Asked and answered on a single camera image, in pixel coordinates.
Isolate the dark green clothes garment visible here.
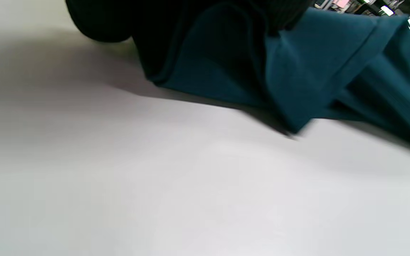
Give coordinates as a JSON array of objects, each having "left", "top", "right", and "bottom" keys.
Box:
[{"left": 134, "top": 0, "right": 410, "bottom": 154}]

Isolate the person's left hand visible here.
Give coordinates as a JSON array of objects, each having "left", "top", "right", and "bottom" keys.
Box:
[{"left": 64, "top": 0, "right": 314, "bottom": 43}]

